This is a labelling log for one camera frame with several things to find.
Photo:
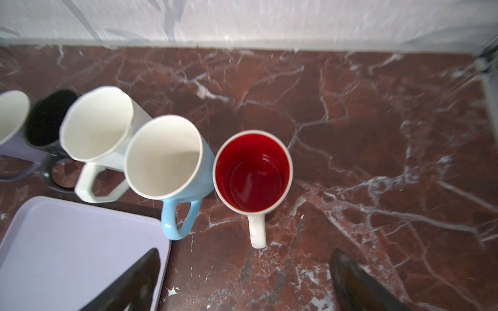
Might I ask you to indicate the white faceted mug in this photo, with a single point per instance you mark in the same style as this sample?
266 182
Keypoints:
96 131

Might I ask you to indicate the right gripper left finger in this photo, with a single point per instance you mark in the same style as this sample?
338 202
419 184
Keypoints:
134 289

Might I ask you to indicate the cream round mug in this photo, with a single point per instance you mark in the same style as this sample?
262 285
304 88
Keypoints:
252 174

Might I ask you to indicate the black enamel mug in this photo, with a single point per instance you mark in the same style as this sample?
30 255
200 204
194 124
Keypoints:
42 132

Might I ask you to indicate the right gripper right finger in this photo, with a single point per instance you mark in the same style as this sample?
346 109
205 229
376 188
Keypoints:
355 289

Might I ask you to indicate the light blue mug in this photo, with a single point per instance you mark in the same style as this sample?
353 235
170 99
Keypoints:
168 160

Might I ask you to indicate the lavender mug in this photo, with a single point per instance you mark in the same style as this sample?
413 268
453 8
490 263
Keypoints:
15 109

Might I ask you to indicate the lavender plastic tray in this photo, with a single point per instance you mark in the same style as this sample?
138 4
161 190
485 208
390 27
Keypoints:
60 255

